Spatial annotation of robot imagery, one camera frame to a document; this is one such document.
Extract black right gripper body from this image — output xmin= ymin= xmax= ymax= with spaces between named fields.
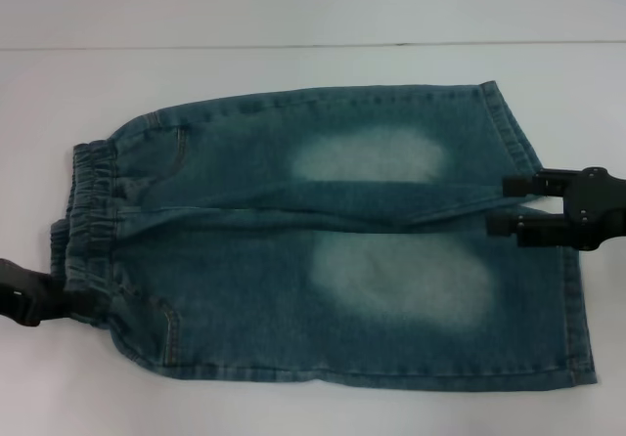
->
xmin=566 ymin=165 xmax=626 ymax=251

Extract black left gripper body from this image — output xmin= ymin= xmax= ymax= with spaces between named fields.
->
xmin=0 ymin=257 xmax=67 ymax=328

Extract blue denim shorts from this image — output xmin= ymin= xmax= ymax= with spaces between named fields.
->
xmin=48 ymin=81 xmax=598 ymax=389

